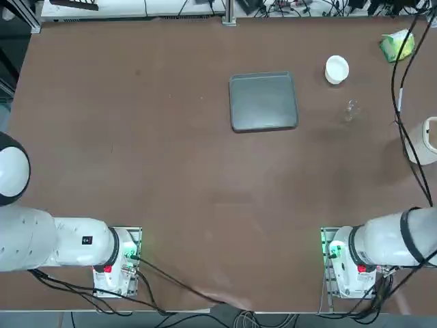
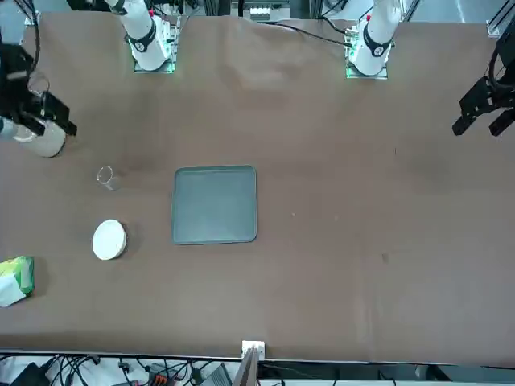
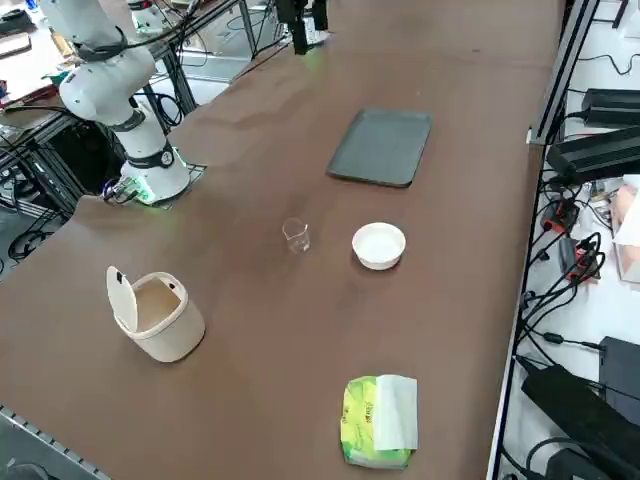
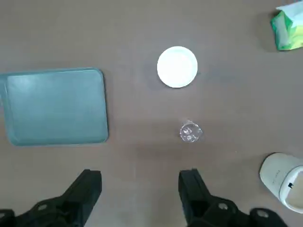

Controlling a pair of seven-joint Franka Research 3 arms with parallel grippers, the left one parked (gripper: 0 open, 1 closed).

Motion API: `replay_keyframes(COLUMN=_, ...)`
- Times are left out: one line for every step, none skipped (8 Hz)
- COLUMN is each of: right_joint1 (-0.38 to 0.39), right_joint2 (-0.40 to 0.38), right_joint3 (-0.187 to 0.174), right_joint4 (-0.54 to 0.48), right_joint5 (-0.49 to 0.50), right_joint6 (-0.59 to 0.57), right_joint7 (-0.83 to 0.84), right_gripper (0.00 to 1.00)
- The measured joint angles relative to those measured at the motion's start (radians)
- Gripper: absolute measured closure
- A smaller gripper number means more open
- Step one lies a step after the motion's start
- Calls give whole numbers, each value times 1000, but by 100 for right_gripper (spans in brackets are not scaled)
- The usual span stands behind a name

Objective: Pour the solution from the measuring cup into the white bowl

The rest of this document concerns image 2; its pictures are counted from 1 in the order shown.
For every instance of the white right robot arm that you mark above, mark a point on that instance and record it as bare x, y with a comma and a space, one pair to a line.
145, 44

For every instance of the aluminium camera post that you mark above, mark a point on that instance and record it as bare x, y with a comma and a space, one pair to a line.
247, 370

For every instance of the clear plastic measuring cup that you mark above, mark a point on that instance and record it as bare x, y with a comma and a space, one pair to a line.
108, 180

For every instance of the green tissue pack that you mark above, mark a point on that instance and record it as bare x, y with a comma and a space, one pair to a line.
22, 277

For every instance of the aluminium corner bracket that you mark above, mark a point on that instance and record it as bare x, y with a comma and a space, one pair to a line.
494, 27
32, 17

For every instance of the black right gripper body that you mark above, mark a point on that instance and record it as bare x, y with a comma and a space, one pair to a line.
14, 80

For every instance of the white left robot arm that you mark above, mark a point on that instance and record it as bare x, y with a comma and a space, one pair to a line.
376, 32

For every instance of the white power strip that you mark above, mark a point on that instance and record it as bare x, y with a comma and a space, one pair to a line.
260, 13

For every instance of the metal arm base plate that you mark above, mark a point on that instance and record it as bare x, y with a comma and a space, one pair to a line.
384, 74
172, 48

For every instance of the grey square tray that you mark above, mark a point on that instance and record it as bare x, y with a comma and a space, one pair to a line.
215, 205

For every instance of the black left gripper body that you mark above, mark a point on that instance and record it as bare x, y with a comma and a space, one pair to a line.
507, 68

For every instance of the red black power plug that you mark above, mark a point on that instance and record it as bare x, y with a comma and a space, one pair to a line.
157, 374

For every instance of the white round bowl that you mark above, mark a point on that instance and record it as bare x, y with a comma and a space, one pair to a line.
108, 240

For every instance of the long black power box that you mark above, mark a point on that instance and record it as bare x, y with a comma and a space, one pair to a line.
26, 374

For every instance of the cream lidded mini trash bin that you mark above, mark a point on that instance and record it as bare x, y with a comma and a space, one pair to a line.
48, 145

